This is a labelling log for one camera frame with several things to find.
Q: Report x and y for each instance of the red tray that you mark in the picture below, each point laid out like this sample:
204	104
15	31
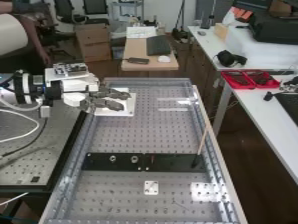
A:
237	80
265	79

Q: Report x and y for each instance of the cardboard box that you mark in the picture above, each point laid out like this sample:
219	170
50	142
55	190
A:
93	43

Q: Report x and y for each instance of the black headphones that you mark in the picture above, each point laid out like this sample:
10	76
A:
230	57

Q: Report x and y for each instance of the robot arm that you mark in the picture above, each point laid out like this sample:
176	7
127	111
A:
27	87

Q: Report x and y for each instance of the small square metal plate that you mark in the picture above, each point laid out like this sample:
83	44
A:
151	187

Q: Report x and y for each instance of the flat black device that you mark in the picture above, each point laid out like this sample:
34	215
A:
137	60

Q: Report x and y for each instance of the black plate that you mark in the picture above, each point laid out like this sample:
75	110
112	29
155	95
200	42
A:
171	163

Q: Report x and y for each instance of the clear box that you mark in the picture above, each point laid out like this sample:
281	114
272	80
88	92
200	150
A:
213	146

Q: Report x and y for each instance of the black office chair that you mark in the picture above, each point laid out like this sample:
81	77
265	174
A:
67	11

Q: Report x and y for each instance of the thin stick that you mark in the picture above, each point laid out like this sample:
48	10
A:
203	141

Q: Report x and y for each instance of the white desk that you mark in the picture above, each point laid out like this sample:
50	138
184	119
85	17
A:
261	56
270	126

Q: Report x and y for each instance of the large metal nut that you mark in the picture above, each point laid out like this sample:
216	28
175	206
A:
133	159

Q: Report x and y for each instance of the small white box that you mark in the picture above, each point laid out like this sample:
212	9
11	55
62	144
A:
127	108

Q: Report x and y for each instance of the black keyboard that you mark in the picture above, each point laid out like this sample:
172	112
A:
159	45
290	106

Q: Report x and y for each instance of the white mouse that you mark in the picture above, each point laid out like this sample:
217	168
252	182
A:
164	59

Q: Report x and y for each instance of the wooden desk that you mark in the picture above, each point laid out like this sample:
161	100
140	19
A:
141	51

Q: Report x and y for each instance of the small metal nut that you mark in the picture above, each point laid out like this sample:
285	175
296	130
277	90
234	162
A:
112	158

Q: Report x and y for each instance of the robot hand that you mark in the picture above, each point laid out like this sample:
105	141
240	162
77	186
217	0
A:
74	85

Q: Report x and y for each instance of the person's forearm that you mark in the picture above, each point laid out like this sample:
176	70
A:
38	40

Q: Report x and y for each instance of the large black case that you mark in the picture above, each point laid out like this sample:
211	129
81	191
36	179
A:
277	28

